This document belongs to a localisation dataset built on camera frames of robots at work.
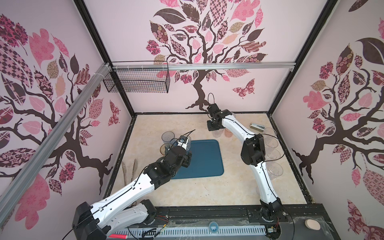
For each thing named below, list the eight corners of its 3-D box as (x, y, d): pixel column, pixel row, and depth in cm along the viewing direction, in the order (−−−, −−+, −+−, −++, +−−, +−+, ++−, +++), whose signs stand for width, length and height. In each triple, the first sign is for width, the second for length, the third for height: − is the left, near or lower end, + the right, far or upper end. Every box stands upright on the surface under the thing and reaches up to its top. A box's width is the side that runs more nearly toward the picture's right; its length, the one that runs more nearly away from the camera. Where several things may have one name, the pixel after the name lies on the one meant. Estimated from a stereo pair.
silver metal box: (249, 128, 113) (251, 126, 111) (250, 125, 116) (251, 122, 114) (263, 131, 111) (264, 129, 109) (263, 128, 114) (264, 125, 112)
